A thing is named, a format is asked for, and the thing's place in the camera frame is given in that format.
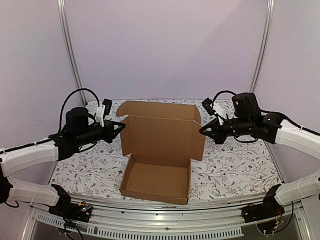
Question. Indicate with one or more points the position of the aluminium frame post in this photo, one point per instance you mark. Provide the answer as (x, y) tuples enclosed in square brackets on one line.
[(62, 11), (263, 45)]

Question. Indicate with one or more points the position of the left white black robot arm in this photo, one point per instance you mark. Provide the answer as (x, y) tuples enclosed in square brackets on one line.
[(81, 129)]

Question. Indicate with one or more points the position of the brown cardboard box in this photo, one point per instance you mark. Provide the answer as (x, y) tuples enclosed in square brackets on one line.
[(161, 140)]

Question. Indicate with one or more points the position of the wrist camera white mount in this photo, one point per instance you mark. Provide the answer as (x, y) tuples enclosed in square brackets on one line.
[(103, 110), (214, 109)]

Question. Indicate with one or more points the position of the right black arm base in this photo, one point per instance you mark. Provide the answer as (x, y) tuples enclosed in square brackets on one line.
[(267, 209)]

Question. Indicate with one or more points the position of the floral patterned table mat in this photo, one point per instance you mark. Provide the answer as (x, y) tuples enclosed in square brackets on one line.
[(232, 169)]

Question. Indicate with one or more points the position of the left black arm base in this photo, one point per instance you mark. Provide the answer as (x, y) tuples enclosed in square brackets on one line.
[(80, 211)]

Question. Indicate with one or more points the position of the aluminium front rail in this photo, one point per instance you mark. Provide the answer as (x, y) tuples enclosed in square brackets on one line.
[(127, 219)]

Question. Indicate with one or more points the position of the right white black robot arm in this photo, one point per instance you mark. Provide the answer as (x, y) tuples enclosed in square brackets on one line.
[(272, 127)]

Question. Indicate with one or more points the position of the left aluminium frame post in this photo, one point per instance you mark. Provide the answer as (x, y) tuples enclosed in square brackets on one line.
[(62, 11)]

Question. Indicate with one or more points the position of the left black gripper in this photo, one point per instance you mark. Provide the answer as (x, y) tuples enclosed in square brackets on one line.
[(109, 127)]

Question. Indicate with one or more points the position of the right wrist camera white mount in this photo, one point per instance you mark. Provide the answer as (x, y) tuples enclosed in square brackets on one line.
[(214, 109)]

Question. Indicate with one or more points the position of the right aluminium frame post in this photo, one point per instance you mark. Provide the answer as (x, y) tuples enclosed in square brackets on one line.
[(263, 45)]

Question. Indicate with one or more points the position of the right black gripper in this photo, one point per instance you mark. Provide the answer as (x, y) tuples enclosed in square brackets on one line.
[(220, 131)]

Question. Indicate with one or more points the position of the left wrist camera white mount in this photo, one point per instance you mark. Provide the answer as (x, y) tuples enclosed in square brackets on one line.
[(103, 110)]

